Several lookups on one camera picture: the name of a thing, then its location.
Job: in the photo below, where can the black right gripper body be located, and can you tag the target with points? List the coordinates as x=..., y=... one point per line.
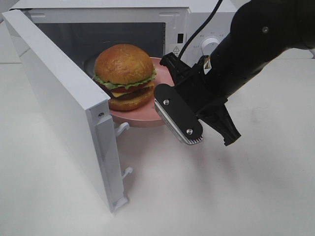
x=189, y=83

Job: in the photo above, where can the pink round plate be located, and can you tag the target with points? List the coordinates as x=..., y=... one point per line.
x=145, y=116

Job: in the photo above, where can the burger with lettuce and cheese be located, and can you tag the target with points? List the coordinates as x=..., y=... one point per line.
x=126, y=73

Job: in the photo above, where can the white microwave door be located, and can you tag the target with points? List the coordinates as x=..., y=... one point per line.
x=74, y=105

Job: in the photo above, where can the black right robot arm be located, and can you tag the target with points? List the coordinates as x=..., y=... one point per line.
x=260, y=31

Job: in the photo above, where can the white warning label sticker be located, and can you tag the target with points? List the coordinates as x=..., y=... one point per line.
x=175, y=48

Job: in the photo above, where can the upper white power knob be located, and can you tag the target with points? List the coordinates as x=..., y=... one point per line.
x=208, y=45

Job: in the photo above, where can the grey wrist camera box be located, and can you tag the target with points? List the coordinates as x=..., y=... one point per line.
x=177, y=115

